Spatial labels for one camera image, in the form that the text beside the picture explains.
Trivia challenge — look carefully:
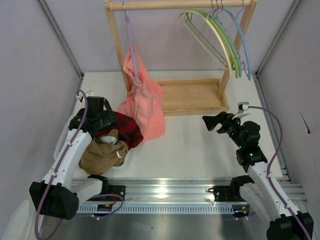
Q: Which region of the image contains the blue hanger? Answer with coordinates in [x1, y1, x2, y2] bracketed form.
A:
[223, 6, 252, 81]

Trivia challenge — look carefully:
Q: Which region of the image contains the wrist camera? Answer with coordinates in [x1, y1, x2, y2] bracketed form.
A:
[76, 90, 96, 103]
[232, 101, 250, 120]

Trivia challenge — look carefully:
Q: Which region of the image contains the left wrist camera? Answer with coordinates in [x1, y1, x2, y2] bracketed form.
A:
[76, 90, 96, 103]

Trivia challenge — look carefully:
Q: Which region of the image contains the white laundry basket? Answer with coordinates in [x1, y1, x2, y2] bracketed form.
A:
[53, 123, 69, 161]

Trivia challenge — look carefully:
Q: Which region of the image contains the red plaid skirt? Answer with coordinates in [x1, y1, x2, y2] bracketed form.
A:
[96, 111, 144, 150]

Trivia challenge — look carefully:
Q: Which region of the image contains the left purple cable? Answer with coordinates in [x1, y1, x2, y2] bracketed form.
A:
[34, 89, 125, 240]

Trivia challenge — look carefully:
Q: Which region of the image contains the purple cable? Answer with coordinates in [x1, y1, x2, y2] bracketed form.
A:
[247, 105, 313, 240]
[34, 89, 125, 240]

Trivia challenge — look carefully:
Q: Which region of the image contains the purple hanger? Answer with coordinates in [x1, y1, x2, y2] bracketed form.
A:
[122, 1, 140, 84]

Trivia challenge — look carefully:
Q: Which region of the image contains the green hanger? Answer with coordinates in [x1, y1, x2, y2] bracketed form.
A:
[179, 8, 242, 78]

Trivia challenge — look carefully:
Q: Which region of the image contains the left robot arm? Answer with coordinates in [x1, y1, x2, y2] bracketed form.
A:
[29, 96, 116, 220]

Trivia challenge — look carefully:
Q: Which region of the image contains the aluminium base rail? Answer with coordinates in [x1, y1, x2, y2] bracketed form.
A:
[77, 177, 307, 219]

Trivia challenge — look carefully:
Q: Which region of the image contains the wooden clothes rack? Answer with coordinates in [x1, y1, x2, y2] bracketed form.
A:
[104, 0, 257, 116]

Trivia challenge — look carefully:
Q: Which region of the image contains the pink skirt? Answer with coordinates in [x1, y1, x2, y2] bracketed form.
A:
[118, 47, 166, 142]

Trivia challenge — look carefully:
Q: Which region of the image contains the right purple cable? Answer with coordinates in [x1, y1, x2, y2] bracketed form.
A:
[247, 105, 313, 240]

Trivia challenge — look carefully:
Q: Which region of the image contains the cream hanger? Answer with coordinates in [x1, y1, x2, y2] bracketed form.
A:
[179, 9, 233, 75]

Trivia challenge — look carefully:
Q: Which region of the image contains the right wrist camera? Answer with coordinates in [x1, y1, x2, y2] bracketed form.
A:
[232, 101, 250, 120]

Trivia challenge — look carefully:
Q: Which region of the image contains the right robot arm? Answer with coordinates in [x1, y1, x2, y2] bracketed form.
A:
[202, 111, 314, 240]

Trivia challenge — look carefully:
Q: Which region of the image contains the tan garment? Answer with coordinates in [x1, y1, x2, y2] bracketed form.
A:
[79, 129, 129, 175]

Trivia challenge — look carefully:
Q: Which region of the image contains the teal hanger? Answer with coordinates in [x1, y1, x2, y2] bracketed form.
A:
[198, 10, 242, 78]

